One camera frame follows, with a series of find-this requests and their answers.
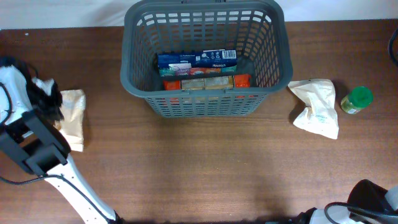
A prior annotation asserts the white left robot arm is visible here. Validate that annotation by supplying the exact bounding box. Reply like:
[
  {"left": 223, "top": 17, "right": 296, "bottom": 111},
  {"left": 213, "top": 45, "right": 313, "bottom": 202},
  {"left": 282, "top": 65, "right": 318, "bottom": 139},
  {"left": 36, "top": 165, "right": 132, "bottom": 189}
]
[{"left": 1, "top": 56, "right": 124, "bottom": 223}]

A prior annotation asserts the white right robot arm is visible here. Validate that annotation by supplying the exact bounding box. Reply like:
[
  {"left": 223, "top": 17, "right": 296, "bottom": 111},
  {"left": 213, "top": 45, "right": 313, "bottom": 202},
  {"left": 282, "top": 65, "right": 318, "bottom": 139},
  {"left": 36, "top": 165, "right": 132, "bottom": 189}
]
[{"left": 289, "top": 179, "right": 397, "bottom": 224}]

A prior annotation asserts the grey plastic basket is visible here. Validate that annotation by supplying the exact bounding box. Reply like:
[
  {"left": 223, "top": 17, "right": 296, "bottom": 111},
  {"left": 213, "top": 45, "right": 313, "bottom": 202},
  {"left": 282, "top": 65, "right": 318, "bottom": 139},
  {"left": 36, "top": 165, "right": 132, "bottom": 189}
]
[{"left": 120, "top": 0, "right": 293, "bottom": 118}]

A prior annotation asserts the green lidded jar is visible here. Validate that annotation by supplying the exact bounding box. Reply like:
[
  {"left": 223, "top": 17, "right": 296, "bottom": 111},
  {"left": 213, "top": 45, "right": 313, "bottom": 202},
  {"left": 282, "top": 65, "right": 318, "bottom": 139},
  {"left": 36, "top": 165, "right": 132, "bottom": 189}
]
[{"left": 340, "top": 86, "right": 374, "bottom": 114}]

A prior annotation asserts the orange snack packet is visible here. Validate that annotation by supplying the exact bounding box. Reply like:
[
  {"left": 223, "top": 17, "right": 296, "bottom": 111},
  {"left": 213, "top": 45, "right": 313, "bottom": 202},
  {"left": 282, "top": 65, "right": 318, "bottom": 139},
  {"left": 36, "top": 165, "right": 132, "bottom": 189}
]
[{"left": 163, "top": 73, "right": 251, "bottom": 91}]

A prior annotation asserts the blue tea box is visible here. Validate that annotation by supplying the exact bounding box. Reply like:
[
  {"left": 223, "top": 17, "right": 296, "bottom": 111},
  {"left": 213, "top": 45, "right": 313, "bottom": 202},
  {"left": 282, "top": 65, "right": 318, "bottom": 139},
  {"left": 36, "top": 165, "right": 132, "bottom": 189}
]
[{"left": 157, "top": 49, "right": 238, "bottom": 77}]

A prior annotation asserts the beige paper pouch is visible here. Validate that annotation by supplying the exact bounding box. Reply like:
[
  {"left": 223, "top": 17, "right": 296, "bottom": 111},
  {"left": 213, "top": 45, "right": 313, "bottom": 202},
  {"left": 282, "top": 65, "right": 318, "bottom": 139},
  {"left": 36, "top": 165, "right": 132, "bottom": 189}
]
[
  {"left": 288, "top": 79, "right": 340, "bottom": 139},
  {"left": 54, "top": 90, "right": 86, "bottom": 152}
]

